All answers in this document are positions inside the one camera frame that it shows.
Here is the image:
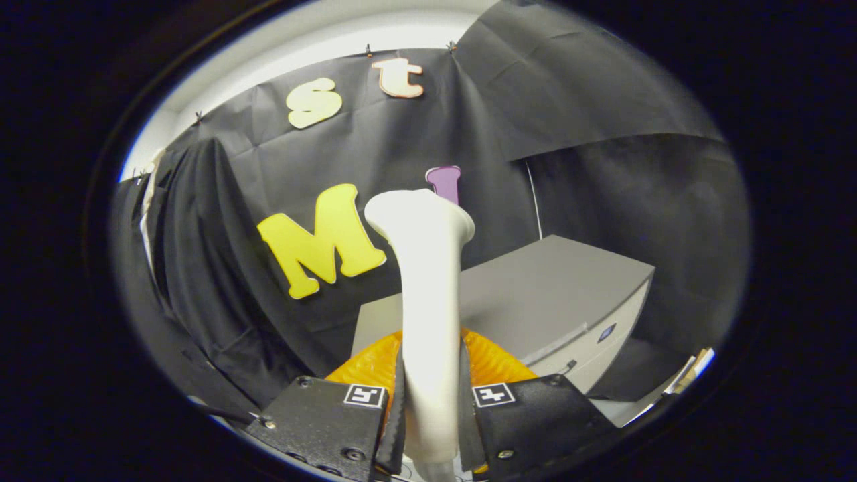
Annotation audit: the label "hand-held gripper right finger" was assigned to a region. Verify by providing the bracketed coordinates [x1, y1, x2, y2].
[459, 328, 620, 482]

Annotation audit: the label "black suit jacket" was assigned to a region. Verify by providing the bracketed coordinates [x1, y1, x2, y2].
[137, 137, 322, 416]

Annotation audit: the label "black backdrop cloth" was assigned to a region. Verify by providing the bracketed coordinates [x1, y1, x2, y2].
[110, 0, 751, 422]

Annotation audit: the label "grey cabinet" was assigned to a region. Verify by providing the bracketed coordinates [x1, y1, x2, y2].
[352, 234, 655, 429]

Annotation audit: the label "pale cardboard sheets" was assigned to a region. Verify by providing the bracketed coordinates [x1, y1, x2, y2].
[659, 347, 716, 406]

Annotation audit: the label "white garment steamer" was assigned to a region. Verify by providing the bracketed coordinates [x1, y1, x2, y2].
[364, 189, 476, 482]

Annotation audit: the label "white shirt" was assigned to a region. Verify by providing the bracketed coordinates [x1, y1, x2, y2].
[139, 159, 160, 275]

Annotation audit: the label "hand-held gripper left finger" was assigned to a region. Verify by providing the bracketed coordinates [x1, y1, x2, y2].
[244, 328, 406, 482]

